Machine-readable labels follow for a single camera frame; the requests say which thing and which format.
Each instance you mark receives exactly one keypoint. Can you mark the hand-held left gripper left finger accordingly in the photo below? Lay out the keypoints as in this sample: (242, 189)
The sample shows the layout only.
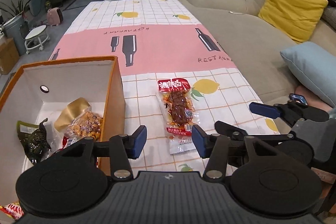
(139, 141)

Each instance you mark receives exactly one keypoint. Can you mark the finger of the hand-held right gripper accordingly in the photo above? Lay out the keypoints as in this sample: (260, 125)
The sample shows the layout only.
(233, 132)
(262, 109)

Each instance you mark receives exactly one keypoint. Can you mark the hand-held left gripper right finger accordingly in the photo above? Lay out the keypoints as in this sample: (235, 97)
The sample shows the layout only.
(200, 142)

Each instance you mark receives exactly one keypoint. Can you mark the red label meat snack packet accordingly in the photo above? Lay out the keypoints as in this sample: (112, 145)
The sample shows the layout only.
(178, 111)

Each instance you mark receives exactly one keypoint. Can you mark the orange cardboard box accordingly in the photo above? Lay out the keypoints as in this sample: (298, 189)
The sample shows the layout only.
(115, 98)

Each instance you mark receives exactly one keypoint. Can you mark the gold peanut snack packet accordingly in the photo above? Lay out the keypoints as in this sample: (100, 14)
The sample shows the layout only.
(81, 121)

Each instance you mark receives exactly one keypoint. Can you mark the dark green snack packet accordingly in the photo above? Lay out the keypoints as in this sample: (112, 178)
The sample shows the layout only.
(32, 140)

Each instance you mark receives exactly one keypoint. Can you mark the red foil snack packet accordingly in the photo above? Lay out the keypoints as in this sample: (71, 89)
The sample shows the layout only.
(11, 211)

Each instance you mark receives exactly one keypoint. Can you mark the black smartphone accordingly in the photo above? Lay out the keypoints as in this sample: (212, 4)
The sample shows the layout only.
(298, 98)

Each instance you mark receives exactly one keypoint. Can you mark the wooden furniture edge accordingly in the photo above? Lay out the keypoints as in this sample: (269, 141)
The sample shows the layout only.
(324, 176)

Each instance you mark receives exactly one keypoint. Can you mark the light blue cushion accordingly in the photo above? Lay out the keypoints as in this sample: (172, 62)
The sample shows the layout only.
(309, 66)

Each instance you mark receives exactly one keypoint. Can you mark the beige sofa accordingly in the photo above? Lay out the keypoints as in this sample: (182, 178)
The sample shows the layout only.
(236, 37)

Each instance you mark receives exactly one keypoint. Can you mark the white paper slip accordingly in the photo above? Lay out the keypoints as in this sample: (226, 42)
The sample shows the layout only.
(236, 12)

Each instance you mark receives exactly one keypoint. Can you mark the printed pink and white tablecloth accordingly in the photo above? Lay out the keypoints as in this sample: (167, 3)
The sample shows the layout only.
(157, 43)

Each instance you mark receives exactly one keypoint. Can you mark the yellow cushion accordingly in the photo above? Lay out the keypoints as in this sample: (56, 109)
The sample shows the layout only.
(291, 8)

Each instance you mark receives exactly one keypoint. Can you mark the grey knitted cushion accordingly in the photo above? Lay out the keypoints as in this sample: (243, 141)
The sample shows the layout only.
(330, 16)

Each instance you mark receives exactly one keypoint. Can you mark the white rolling stool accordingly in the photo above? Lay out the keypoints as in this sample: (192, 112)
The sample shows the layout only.
(36, 35)

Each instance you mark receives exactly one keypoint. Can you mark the pink space heater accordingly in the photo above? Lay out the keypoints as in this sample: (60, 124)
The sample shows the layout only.
(55, 16)

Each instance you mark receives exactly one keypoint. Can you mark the brown cardboard carton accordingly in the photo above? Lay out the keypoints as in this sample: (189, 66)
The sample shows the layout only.
(6, 56)

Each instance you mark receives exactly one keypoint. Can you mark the grey round bin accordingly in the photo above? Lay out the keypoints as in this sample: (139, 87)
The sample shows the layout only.
(15, 29)

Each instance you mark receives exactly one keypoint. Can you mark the spiky potted plant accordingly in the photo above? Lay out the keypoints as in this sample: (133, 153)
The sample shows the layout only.
(17, 3)

